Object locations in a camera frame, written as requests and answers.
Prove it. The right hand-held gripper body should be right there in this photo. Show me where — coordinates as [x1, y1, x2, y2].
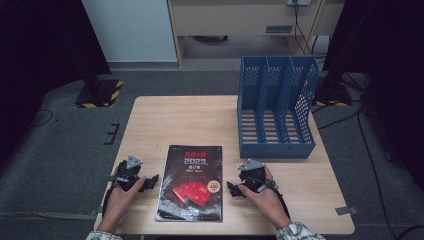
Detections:
[237, 158, 276, 194]

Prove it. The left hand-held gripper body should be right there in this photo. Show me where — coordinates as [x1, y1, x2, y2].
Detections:
[111, 154, 148, 193]

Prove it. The black book with red print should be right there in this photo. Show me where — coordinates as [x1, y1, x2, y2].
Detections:
[154, 144, 224, 223]

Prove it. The blue plastic file rack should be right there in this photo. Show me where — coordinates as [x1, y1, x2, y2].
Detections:
[237, 55, 319, 160]

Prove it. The person's left hand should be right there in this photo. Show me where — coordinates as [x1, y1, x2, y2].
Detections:
[105, 176, 147, 218]

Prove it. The person's right hand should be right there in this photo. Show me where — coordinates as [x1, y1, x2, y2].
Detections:
[237, 165, 292, 228]

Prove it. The black stand base striped edge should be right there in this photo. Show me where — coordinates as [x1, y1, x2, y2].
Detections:
[74, 78, 125, 109]
[314, 83, 354, 108]

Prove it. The grey tape piece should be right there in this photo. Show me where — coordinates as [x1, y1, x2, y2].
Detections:
[334, 205, 360, 217]

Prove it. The dark curtain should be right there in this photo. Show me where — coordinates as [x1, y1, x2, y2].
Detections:
[321, 0, 424, 193]
[0, 0, 113, 168]

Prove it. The white cabinet panel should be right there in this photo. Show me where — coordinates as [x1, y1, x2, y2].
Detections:
[81, 0, 178, 63]

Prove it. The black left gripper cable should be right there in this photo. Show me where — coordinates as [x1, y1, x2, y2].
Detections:
[101, 173, 123, 216]

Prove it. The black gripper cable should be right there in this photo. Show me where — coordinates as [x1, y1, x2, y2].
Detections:
[264, 179, 292, 219]
[101, 173, 123, 216]

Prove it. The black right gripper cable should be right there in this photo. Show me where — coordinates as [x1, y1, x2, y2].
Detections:
[264, 179, 292, 219]

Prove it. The black floor cable loop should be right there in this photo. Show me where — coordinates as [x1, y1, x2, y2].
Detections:
[28, 108, 55, 130]

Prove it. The long black floor cable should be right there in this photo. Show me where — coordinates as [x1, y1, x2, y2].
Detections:
[356, 109, 424, 239]

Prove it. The black power cable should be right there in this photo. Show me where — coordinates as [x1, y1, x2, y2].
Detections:
[292, 3, 317, 58]

